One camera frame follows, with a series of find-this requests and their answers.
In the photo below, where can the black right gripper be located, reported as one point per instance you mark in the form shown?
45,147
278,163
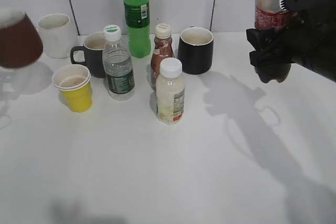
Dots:
310,37

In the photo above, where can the cola bottle red label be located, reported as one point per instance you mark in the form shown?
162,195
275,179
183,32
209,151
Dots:
268,14

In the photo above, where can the red cup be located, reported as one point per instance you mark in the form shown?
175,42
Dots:
21,44

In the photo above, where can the yellow paper cup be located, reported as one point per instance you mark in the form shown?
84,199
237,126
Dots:
73,83

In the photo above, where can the brown coffee drink bottle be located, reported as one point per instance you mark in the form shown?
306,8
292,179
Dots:
162,49

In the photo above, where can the white milky drink bottle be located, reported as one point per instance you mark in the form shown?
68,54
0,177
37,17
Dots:
170,91

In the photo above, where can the green soda bottle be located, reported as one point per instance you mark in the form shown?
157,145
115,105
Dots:
137,18

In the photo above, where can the clear water bottle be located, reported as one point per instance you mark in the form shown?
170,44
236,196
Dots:
117,65

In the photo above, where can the white mug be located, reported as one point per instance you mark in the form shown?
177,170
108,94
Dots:
58,34

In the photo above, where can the black mug without visible handle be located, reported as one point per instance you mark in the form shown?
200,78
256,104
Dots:
195,50

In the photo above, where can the black mug with handle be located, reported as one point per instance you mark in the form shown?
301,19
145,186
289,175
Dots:
92,48

